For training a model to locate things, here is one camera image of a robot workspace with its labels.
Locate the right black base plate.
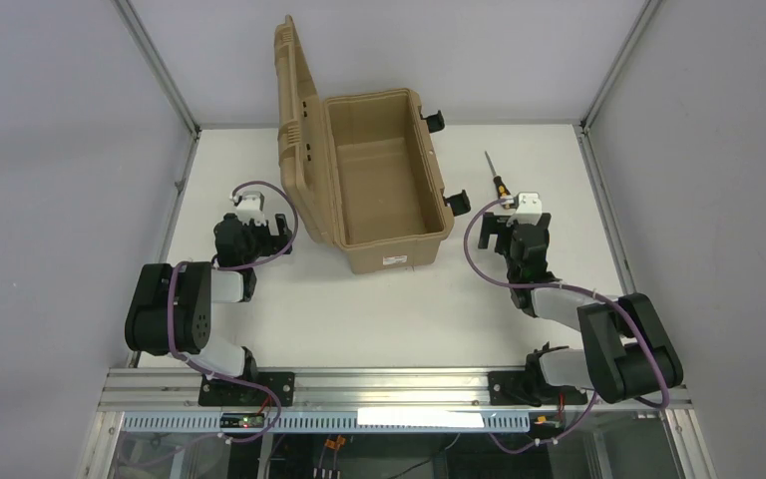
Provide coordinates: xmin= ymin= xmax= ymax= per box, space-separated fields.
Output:
xmin=487 ymin=369 xmax=588 ymax=407

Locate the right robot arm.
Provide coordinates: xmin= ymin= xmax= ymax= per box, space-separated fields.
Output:
xmin=477 ymin=213 xmax=683 ymax=409

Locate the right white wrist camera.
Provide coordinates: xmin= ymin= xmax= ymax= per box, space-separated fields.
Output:
xmin=507 ymin=192 xmax=543 ymax=227

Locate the upper black toolbox latch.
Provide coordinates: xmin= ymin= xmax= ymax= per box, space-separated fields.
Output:
xmin=421 ymin=110 xmax=446 ymax=134

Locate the tan plastic toolbox bin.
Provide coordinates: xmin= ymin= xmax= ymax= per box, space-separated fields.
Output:
xmin=273 ymin=16 xmax=455 ymax=274

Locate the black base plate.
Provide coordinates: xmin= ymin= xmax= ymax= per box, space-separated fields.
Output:
xmin=197 ymin=371 xmax=296 ymax=407
xmin=487 ymin=369 xmax=588 ymax=407

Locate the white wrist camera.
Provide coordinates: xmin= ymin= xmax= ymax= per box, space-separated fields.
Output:
xmin=231 ymin=191 xmax=267 ymax=227
xmin=507 ymin=192 xmax=543 ymax=227

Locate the lower black toolbox latch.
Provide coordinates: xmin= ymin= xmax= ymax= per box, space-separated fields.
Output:
xmin=443 ymin=190 xmax=472 ymax=217

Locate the aluminium front rail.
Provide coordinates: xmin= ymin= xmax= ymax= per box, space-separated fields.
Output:
xmin=97 ymin=366 xmax=693 ymax=414

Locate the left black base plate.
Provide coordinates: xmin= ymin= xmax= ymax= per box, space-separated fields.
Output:
xmin=197 ymin=371 xmax=296 ymax=407

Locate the black toolbox latch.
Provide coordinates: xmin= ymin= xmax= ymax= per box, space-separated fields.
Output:
xmin=443 ymin=190 xmax=472 ymax=217
xmin=421 ymin=110 xmax=446 ymax=134

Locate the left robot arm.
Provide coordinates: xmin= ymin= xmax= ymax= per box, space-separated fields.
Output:
xmin=125 ymin=213 xmax=292 ymax=382

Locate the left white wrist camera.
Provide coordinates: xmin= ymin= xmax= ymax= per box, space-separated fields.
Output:
xmin=231 ymin=191 xmax=267 ymax=227

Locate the black yellow screwdriver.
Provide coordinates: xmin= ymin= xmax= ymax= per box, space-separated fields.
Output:
xmin=484 ymin=151 xmax=515 ymax=210

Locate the white slotted cable duct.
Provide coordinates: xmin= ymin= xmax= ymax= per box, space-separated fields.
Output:
xmin=123 ymin=407 xmax=531 ymax=434

